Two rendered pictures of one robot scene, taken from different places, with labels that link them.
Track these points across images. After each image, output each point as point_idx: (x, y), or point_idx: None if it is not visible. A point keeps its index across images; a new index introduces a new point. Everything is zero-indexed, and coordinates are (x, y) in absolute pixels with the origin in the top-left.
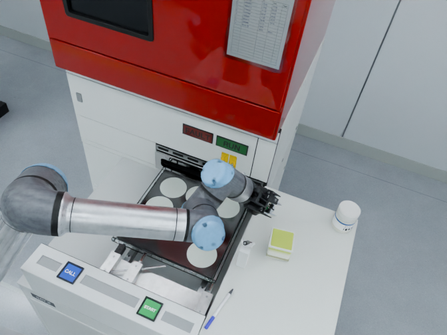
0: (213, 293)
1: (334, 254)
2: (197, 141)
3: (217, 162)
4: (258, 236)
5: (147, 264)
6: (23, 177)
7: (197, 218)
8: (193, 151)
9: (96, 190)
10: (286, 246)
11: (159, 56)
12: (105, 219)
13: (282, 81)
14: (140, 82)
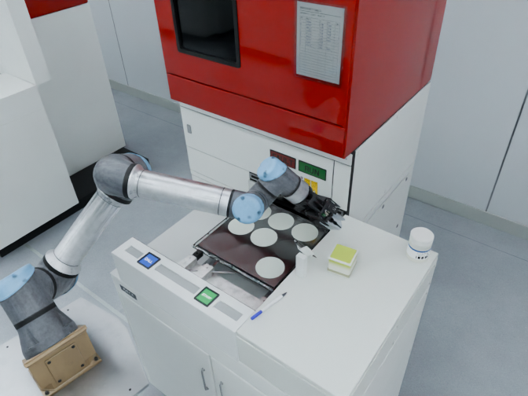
0: None
1: (401, 279)
2: None
3: (271, 158)
4: (324, 254)
5: (221, 274)
6: None
7: (240, 195)
8: None
9: (193, 212)
10: (345, 260)
11: (245, 82)
12: (163, 185)
13: (343, 96)
14: (232, 107)
